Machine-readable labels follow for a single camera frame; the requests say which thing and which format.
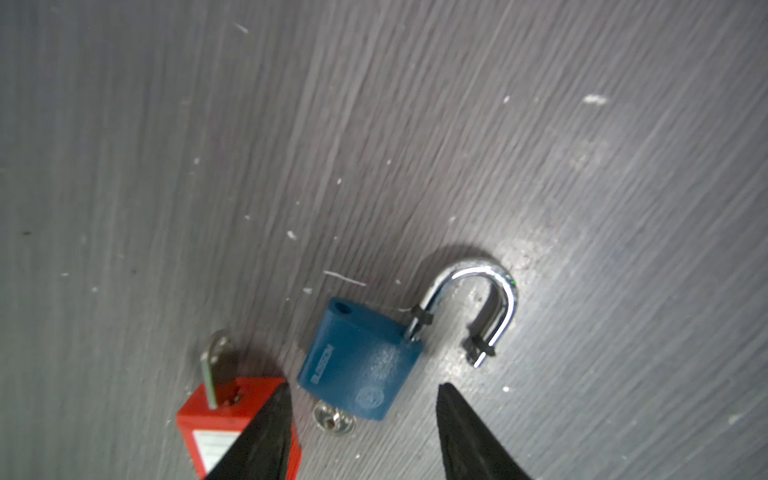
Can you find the blue padlock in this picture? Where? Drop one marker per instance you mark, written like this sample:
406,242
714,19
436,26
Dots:
360,359

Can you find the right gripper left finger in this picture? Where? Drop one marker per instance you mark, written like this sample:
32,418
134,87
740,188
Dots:
263,449

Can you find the red padlock long shackle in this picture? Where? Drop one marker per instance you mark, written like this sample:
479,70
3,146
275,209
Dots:
217,412

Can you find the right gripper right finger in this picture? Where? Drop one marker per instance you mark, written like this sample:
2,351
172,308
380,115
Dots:
469,449

